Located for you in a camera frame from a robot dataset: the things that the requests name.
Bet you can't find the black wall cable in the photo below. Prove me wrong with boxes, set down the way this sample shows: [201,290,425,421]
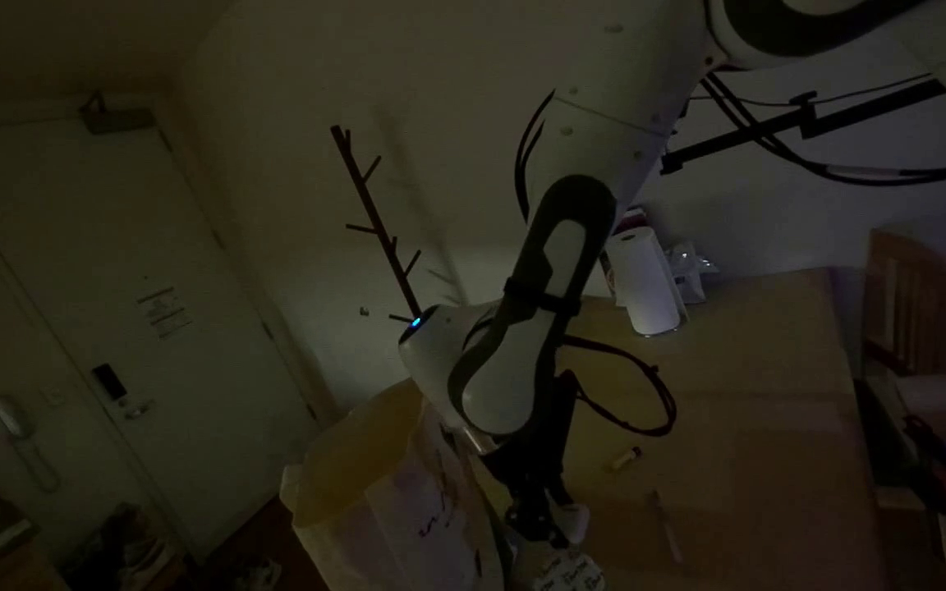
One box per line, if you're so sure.
[695,68,946,190]

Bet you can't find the white green paper bag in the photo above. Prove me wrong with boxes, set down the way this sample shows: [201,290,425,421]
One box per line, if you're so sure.
[280,379,523,591]

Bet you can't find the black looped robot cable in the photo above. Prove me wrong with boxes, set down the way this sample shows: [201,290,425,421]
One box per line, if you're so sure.
[553,331,683,443]

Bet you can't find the dark coat rack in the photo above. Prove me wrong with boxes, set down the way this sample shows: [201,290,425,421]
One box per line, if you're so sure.
[327,121,432,329]

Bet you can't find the door lock keypad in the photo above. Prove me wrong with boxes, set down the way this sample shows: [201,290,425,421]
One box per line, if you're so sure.
[84,356,160,426]

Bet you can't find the dark marker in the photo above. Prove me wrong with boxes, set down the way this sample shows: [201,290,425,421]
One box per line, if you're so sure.
[607,443,647,472]

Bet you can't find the white door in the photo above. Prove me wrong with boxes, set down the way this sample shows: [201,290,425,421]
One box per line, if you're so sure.
[0,108,325,553]

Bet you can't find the wooden slat-back chair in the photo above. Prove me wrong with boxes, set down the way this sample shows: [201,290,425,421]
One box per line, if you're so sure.
[858,224,946,379]

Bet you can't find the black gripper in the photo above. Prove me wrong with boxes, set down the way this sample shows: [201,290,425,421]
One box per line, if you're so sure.
[484,371,589,548]

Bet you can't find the crumpled clear plastic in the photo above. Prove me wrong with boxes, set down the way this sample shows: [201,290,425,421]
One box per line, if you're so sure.
[668,237,726,311]

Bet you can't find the paper door sign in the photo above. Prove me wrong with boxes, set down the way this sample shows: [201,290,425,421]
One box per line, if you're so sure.
[132,282,195,341]

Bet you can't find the white paper towel roll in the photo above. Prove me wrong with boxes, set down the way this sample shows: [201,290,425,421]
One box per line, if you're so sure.
[601,224,686,341]

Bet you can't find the metal door closer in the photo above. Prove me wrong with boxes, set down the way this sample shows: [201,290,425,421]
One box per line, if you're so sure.
[76,88,160,142]

